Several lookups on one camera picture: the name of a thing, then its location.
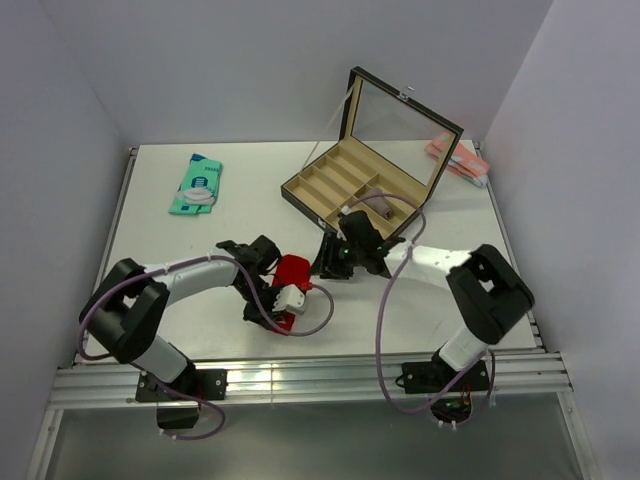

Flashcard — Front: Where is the black compartment display box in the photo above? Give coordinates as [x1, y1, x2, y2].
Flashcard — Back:
[280, 66, 463, 237]

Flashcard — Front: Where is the pink patterned sock pair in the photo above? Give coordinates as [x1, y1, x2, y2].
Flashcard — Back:
[425, 132, 490, 188]

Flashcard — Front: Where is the red sock with white print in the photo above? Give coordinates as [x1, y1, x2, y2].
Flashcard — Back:
[271, 254, 311, 331]

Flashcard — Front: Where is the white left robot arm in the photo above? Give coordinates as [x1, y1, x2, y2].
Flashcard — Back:
[80, 235, 281, 399]

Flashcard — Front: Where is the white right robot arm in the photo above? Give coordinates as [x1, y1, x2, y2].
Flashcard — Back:
[310, 211, 535, 390]

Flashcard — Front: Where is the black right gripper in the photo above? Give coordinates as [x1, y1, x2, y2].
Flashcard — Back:
[307, 230, 364, 280]

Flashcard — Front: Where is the aluminium front rail frame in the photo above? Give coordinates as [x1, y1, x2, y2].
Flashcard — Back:
[28, 141, 601, 479]

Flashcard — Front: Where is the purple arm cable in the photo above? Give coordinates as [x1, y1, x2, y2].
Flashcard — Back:
[344, 192, 497, 429]
[78, 254, 335, 441]

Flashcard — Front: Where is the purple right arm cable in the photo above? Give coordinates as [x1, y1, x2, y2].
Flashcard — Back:
[344, 192, 497, 429]

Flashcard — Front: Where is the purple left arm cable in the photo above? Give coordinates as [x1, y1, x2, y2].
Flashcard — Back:
[78, 254, 335, 441]

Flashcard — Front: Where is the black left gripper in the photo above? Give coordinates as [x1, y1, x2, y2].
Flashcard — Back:
[234, 276, 286, 330]

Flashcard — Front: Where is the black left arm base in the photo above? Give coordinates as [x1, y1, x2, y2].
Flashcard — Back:
[134, 369, 228, 438]

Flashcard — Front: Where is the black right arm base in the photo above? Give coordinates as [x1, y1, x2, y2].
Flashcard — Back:
[395, 360, 495, 429]

